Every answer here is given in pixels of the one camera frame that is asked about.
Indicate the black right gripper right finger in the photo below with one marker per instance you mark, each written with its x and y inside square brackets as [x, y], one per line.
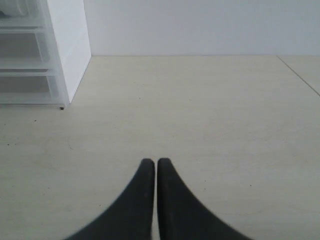
[181, 216]

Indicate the clear wide drawer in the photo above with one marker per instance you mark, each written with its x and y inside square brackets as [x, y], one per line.
[24, 90]
[31, 51]

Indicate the white plastic drawer cabinet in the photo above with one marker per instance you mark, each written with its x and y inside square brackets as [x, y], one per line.
[68, 25]

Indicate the clear middle wide drawer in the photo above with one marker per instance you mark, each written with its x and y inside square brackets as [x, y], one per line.
[31, 51]

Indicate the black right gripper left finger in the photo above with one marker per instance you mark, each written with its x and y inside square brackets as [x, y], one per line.
[130, 216]

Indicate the clear bottom wide drawer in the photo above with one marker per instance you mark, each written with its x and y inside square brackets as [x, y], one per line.
[24, 90]

